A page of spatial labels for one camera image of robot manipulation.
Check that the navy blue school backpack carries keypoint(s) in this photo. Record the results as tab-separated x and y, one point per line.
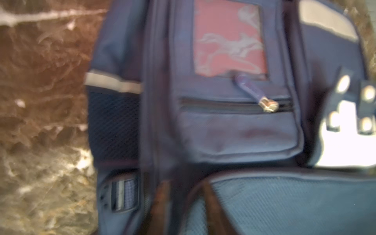
269	101

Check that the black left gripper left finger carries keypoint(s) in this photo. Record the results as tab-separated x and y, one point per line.
156	221

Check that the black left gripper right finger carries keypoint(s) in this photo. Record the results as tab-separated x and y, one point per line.
217	220

